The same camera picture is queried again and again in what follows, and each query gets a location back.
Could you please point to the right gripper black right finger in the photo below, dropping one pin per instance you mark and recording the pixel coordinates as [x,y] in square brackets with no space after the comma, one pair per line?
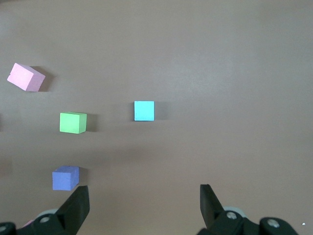
[212,215]

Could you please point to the purple foam block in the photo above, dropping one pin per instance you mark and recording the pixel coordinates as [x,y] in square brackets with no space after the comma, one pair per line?
[64,178]

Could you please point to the pink foam block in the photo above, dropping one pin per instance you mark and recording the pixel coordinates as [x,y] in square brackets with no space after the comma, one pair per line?
[24,77]

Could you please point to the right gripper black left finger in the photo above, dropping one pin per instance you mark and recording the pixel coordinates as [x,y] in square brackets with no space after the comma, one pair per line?
[73,213]

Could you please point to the cyan foam block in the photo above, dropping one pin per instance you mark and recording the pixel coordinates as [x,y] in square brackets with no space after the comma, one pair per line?
[144,110]

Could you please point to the green foam block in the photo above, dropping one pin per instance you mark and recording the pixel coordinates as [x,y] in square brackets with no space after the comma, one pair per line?
[73,122]

